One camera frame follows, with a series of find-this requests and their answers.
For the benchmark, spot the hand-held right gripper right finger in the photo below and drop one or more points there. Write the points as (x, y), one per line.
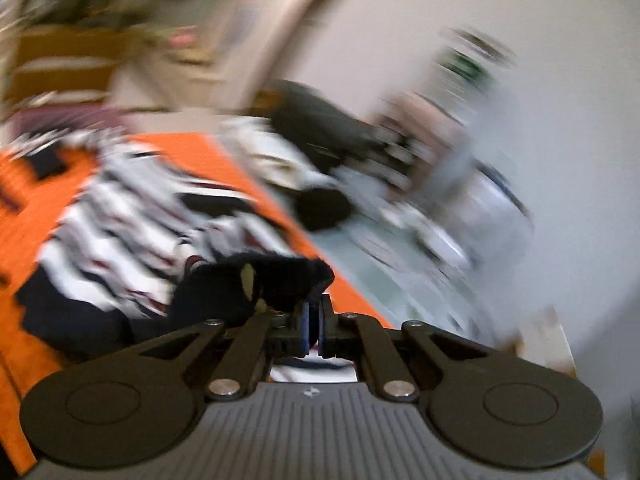
(324, 327)

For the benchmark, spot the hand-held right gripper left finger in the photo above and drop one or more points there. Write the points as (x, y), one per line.
(304, 327)

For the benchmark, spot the navy red white striped sweater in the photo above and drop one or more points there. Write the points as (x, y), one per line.
(140, 210)

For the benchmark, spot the leaf print checked tablecloth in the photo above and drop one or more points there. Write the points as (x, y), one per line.
(380, 280)

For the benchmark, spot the black rolled garment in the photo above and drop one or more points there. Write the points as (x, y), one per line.
(323, 208)

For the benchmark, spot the cream white folded cloth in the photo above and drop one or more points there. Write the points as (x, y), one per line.
(272, 157)

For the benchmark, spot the orange knitted blanket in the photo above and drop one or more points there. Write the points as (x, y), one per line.
(210, 152)

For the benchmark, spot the white appliance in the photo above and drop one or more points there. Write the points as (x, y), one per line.
(482, 205)

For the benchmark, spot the dark green folded garment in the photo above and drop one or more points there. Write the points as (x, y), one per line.
(320, 115)

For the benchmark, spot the wooden cabinet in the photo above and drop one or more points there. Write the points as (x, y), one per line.
(65, 67)

